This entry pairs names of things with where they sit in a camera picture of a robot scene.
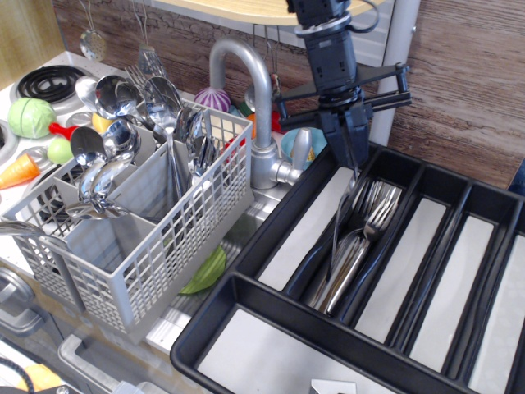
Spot light blue toy bowl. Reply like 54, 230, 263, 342
281, 128, 327, 170

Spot green toy leaf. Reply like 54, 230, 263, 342
179, 245, 226, 296

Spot grey plastic cutlery basket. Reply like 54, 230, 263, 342
2, 110, 253, 343

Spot silver fork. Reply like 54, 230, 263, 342
124, 65, 148, 94
318, 182, 402, 315
325, 167, 359, 283

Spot hanging silver spatula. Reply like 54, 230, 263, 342
131, 1, 167, 78

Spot black stove burner coil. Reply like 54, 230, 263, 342
16, 65, 86, 103

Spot silver spoons in right compartment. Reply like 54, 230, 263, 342
175, 106, 218, 181

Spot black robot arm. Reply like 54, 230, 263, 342
274, 1, 411, 168

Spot hanging silver skimmer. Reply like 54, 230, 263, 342
80, 1, 107, 62

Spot purple toy onion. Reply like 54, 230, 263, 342
194, 87, 231, 112

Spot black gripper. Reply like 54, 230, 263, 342
274, 16, 411, 167

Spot silver toy faucet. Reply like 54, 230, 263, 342
208, 37, 304, 190

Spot yellow toy lemon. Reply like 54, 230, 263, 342
91, 112, 113, 134

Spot large silver spoon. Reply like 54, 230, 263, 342
144, 76, 189, 201
95, 75, 155, 131

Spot green toy cabbage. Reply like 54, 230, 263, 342
7, 98, 57, 140

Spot grey metal pole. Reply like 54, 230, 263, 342
370, 0, 421, 146

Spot silver spoon middle left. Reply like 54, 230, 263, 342
103, 120, 141, 162

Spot silver spoon far left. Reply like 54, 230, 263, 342
75, 76, 98, 112

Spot large silver spoon centre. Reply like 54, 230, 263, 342
144, 76, 189, 201

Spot silver forks stack in tray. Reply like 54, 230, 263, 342
309, 178, 402, 315

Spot black cutlery tray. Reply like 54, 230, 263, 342
170, 148, 524, 393

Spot red toy handle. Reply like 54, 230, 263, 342
48, 122, 79, 141

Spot silver faucet handle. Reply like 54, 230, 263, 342
290, 127, 313, 171

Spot silver spoon low front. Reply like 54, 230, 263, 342
66, 160, 130, 220

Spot orange toy carrot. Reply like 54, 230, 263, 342
1, 153, 41, 190

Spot yellow toy bottom left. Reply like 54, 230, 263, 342
24, 364, 62, 392

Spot silver fork behind spoons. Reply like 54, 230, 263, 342
124, 65, 148, 94

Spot small green toy fruit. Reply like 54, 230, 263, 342
47, 137, 73, 165

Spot red toy pepper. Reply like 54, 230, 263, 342
247, 111, 283, 134

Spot large silver spoon left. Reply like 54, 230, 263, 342
95, 75, 155, 131

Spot light wooden shelf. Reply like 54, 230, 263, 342
151, 0, 386, 26

